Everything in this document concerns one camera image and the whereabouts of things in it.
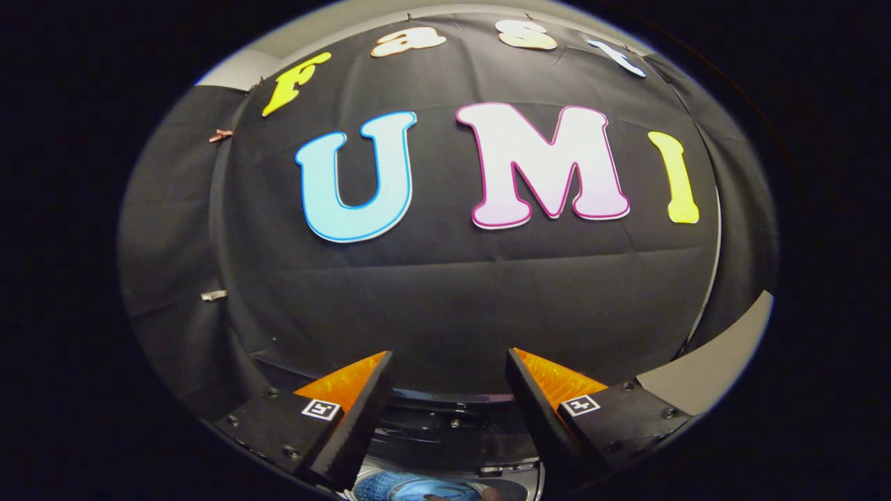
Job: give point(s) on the pink clip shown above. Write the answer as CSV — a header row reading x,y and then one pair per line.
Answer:
x,y
221,135

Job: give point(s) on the silver clip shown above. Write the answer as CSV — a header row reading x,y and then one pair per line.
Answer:
x,y
214,295

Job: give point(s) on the black backdrop cloth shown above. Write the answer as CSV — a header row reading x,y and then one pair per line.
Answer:
x,y
452,292

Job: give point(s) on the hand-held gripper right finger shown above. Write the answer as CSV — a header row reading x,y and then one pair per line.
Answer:
x,y
539,417

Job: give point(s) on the light blue polo shirt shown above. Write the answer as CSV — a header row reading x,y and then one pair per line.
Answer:
x,y
397,487

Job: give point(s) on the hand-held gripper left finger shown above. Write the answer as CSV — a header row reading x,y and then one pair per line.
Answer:
x,y
358,424

